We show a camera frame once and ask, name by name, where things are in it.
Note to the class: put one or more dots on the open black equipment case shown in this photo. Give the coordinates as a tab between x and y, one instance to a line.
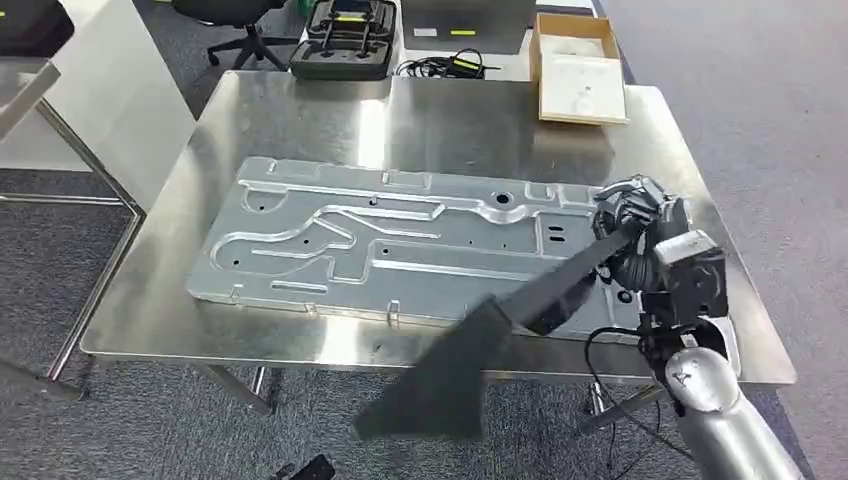
341	60

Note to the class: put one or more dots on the white foam insert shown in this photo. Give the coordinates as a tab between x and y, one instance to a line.
583	86

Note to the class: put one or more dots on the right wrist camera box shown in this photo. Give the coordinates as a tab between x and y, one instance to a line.
696	278

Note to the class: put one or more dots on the black device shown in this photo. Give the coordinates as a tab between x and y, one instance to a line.
33	26

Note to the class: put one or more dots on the white desk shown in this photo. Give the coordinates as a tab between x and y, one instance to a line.
513	66

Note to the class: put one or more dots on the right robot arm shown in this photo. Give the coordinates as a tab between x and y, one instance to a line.
709	397

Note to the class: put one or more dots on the black slotted plastic part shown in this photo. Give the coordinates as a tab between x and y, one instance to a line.
450	371

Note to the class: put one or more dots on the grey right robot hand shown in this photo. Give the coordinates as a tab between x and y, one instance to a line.
646	208

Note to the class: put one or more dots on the cardboard box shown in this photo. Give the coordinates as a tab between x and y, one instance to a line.
576	25

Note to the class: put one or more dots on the black office chair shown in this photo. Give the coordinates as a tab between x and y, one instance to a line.
225	10

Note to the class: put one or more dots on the black robot foot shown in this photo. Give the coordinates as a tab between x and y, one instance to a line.
311	469

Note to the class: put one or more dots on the stainless steel table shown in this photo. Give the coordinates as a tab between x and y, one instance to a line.
464	119

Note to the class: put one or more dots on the stamped sheet metal panel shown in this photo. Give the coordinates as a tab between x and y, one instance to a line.
411	265

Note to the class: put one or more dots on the dark grey flat case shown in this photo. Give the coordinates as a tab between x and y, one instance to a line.
464	20

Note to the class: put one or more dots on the steel frame table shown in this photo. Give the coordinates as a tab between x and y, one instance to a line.
20	93

